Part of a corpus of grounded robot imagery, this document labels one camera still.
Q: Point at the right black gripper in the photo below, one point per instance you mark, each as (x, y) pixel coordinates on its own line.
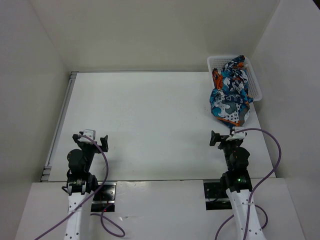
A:
(215, 137)

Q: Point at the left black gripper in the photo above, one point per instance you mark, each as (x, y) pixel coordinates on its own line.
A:
(81, 144)

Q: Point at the colourful patterned shorts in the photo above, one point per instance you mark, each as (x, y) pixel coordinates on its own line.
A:
(230, 99)

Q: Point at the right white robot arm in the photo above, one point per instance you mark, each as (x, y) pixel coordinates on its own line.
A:
(237, 185)

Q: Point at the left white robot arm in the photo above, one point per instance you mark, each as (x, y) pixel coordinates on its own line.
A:
(81, 184)

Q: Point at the white plastic basket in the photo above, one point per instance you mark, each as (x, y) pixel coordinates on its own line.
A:
(219, 61)

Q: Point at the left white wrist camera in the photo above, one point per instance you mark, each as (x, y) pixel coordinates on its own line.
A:
(87, 136)

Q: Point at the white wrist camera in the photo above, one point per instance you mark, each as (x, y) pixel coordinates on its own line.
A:
(87, 136)
(237, 133)

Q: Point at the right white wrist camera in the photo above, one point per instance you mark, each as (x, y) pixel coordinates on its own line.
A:
(237, 133)

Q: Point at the aluminium table edge rail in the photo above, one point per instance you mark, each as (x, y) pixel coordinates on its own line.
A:
(57, 132)

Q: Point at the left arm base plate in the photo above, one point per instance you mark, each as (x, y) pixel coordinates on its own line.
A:
(104, 200)

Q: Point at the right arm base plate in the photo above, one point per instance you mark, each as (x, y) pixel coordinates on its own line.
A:
(215, 197)

